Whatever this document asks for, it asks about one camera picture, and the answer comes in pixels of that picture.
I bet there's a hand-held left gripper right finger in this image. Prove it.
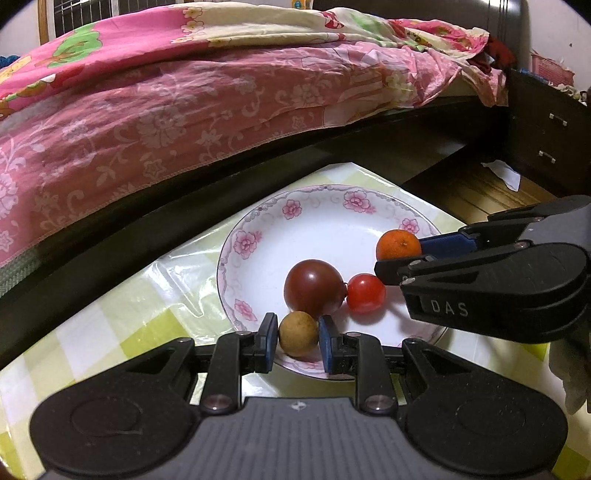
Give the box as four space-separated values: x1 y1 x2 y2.
318 315 468 415

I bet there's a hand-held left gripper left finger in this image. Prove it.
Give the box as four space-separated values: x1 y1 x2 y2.
117 313 279 414

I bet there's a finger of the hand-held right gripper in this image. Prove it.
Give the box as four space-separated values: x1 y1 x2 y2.
418 195 591 259
374 239 539 288

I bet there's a small orange mandarin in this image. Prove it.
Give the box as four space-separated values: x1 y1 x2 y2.
376 229 423 262

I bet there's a brown longan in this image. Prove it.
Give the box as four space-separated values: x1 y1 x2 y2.
278 311 320 356

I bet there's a white plate with pink flowers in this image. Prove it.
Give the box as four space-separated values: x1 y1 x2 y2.
216 184 459 381

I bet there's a small red cherry tomato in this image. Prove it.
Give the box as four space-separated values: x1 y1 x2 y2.
346 273 387 313

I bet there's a large dark red tomato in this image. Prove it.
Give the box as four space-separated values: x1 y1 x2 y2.
283 259 346 319

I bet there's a white paper scrap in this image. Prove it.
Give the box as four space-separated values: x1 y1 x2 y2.
481 159 522 191

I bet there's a clear plastic sheet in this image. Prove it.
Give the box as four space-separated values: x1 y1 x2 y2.
137 255 245 334

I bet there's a dark wooden nightstand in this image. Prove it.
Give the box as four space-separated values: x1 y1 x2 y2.
507 67 591 200

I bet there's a red cloth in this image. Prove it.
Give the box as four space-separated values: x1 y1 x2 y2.
466 34 517 75

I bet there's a pink plastic basket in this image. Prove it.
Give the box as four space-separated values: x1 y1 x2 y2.
530 51 576 86

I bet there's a pink floral bedsheet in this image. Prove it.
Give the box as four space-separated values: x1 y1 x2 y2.
0 44 509 269

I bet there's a pink and cream printed quilt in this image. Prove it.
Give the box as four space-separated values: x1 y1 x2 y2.
0 0 491 121

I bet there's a wooden framed window grille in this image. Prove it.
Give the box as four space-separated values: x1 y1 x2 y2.
39 0 122 47

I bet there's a dark wooden bed frame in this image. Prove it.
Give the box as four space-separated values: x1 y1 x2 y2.
0 92 511 370

